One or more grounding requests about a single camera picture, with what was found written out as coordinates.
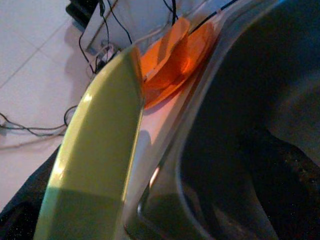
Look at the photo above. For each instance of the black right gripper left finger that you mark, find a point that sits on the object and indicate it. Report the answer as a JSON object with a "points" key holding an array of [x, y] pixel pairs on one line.
{"points": [[17, 220]]}

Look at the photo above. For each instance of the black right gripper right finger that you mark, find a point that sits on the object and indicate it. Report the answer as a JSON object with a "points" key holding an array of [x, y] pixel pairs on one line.
{"points": [[297, 200]]}

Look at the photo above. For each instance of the green plate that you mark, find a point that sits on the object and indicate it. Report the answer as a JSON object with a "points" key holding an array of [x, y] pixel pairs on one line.
{"points": [[100, 137]]}

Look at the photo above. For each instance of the stainless steel sink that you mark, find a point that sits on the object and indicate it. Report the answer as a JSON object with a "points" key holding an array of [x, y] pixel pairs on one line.
{"points": [[225, 100]]}

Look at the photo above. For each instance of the orange plate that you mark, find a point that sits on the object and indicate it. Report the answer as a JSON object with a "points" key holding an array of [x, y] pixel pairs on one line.
{"points": [[200, 50]]}

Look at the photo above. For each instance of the orange bowl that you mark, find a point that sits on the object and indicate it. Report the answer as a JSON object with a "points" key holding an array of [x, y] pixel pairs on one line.
{"points": [[172, 47]]}

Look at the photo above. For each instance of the black power adapter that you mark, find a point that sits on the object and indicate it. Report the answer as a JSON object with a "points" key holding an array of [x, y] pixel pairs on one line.
{"points": [[80, 10]]}

